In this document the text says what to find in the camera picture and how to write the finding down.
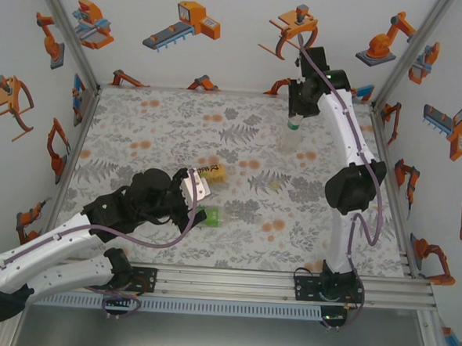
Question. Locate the small clear bottle green label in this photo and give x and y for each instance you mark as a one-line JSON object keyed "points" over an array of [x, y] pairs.
{"points": [[212, 217]]}

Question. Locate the clear bottle green white label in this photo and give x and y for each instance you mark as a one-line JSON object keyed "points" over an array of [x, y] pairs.
{"points": [[292, 139]]}

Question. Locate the yellow labelled plastic bottle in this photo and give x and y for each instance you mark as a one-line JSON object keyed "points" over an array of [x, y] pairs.
{"points": [[217, 175]]}

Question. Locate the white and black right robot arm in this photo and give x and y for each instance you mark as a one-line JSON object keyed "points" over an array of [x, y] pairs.
{"points": [[340, 242]]}

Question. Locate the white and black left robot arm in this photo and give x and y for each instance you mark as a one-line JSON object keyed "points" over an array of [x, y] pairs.
{"points": [[72, 273]]}

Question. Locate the small controller board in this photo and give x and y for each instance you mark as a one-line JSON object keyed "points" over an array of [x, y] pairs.
{"points": [[334, 317], [117, 299]]}

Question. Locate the grey metal sheet panel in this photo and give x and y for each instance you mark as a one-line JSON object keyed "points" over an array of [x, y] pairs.
{"points": [[221, 337]]}

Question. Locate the aluminium back rail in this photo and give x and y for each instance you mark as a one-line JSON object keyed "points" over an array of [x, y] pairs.
{"points": [[236, 93]]}

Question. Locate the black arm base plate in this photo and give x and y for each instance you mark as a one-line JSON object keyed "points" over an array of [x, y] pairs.
{"points": [[150, 279], [302, 289]]}

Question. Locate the long aluminium base rail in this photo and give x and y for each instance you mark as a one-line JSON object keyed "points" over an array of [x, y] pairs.
{"points": [[228, 284]]}

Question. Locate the aluminium side rail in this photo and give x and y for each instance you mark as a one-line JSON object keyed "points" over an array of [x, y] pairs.
{"points": [[391, 171], [84, 125]]}

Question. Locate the aluminium frame post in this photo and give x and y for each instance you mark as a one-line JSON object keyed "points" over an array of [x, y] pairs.
{"points": [[409, 54], [70, 34]]}

